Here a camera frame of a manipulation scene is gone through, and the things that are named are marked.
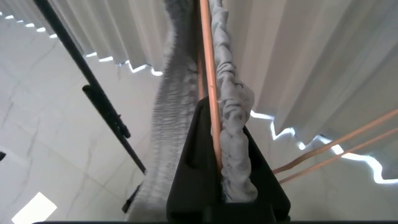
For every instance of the pink clothes hanger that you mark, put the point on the pink clothes hanger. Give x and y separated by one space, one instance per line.
289 165
211 77

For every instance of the black clothes rack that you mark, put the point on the black clothes rack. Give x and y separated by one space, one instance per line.
99 96

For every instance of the pale grey shorts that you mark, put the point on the pale grey shorts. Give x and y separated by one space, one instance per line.
174 93

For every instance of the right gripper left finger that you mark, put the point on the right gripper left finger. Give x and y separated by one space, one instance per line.
196 180

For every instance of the white curtain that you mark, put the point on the white curtain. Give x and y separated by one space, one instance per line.
311 46

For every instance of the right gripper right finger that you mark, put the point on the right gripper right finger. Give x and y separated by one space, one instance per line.
267 199

